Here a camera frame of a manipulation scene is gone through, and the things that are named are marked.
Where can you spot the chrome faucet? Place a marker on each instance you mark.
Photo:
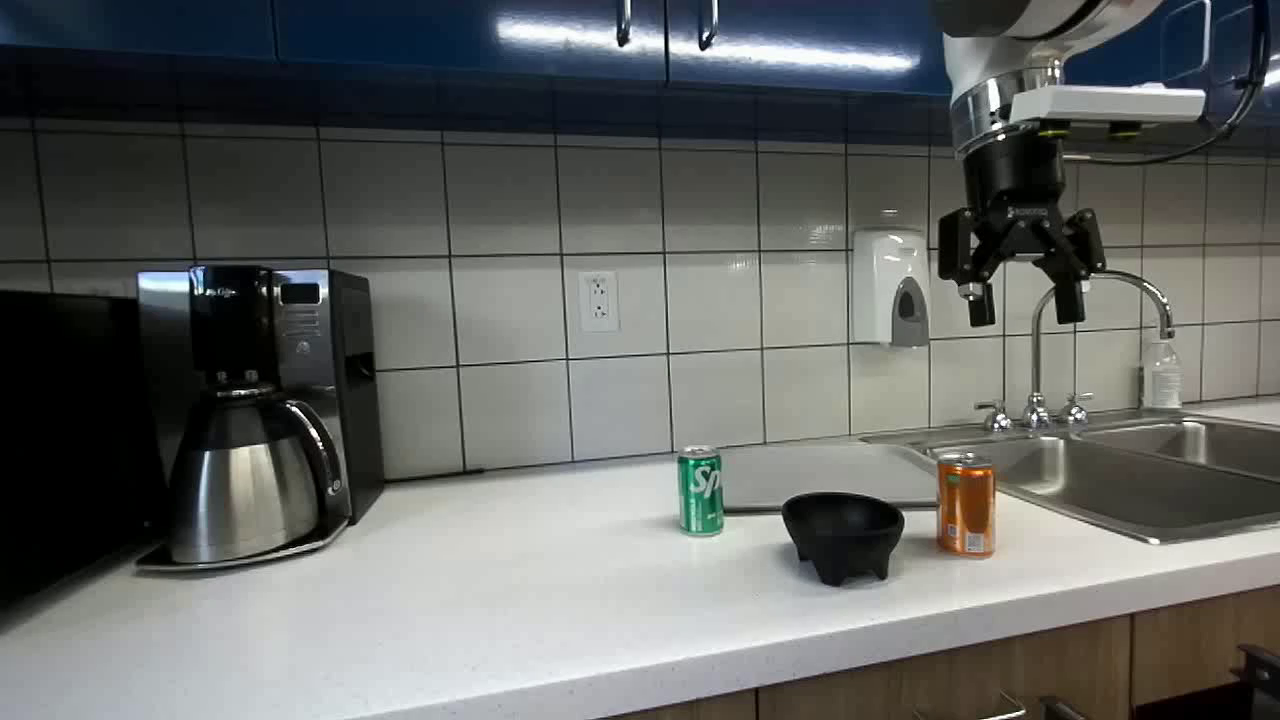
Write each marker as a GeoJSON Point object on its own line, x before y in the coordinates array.
{"type": "Point", "coordinates": [1037, 361]}

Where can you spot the stainless steel carafe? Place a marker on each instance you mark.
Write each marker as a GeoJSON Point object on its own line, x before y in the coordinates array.
{"type": "Point", "coordinates": [247, 487]}

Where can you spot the green soda can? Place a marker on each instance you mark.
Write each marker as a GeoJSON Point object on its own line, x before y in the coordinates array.
{"type": "Point", "coordinates": [701, 494]}

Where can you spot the black microwave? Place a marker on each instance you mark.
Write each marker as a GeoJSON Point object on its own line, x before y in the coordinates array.
{"type": "Point", "coordinates": [67, 440]}

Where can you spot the orange soda can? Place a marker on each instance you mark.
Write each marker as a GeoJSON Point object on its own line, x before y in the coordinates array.
{"type": "Point", "coordinates": [965, 507]}

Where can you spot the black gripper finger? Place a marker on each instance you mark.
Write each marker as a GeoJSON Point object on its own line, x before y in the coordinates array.
{"type": "Point", "coordinates": [961, 253]}
{"type": "Point", "coordinates": [1073, 264]}

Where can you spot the stainless steel sink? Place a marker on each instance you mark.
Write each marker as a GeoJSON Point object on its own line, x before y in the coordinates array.
{"type": "Point", "coordinates": [1135, 480]}

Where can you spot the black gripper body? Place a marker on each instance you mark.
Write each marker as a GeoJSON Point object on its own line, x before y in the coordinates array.
{"type": "Point", "coordinates": [1014, 174]}

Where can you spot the white wall outlet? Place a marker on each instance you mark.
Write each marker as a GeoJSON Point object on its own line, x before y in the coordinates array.
{"type": "Point", "coordinates": [597, 303]}

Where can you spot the dark object below counter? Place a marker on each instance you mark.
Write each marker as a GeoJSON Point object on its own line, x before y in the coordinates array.
{"type": "Point", "coordinates": [1261, 682]}

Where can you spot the blue glossy wall cabinets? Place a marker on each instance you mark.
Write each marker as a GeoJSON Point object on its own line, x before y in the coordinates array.
{"type": "Point", "coordinates": [335, 33]}

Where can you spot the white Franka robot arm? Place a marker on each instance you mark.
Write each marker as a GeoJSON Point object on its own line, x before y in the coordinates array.
{"type": "Point", "coordinates": [1014, 33]}

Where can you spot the clear soap bottle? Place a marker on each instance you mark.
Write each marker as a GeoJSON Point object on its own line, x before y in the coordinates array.
{"type": "Point", "coordinates": [1164, 383]}

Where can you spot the black steel coffee maker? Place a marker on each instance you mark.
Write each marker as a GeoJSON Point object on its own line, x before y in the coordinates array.
{"type": "Point", "coordinates": [342, 361]}

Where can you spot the wooden base cabinets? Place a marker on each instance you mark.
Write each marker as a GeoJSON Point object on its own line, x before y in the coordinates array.
{"type": "Point", "coordinates": [1043, 667]}

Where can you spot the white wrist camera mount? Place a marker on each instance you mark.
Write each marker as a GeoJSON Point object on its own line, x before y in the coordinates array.
{"type": "Point", "coordinates": [1105, 103]}

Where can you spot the black stone bowl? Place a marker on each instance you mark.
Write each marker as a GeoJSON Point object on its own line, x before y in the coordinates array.
{"type": "Point", "coordinates": [840, 532]}

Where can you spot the white soap dispenser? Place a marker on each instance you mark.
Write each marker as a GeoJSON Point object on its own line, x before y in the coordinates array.
{"type": "Point", "coordinates": [882, 285]}

